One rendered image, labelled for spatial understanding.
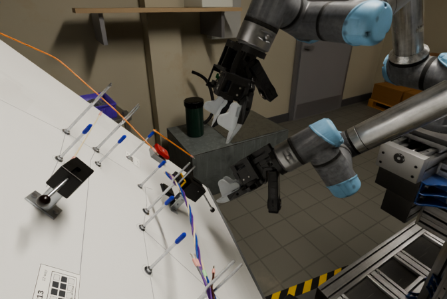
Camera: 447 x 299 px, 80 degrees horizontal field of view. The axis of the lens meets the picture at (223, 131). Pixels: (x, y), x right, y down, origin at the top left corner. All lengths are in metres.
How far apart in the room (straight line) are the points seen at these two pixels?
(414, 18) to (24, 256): 1.04
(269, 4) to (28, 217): 0.51
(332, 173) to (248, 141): 1.72
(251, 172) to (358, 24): 0.39
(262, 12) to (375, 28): 0.20
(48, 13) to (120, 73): 0.69
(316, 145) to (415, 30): 0.54
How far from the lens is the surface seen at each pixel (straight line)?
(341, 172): 0.69
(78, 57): 2.68
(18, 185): 0.46
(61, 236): 0.43
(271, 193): 0.70
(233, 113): 0.58
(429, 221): 1.23
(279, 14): 0.58
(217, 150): 2.22
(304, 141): 0.65
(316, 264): 2.05
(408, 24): 1.03
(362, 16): 0.54
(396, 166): 1.05
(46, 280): 0.38
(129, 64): 2.75
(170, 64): 2.67
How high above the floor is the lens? 1.54
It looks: 25 degrees down
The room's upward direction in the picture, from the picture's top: straight up
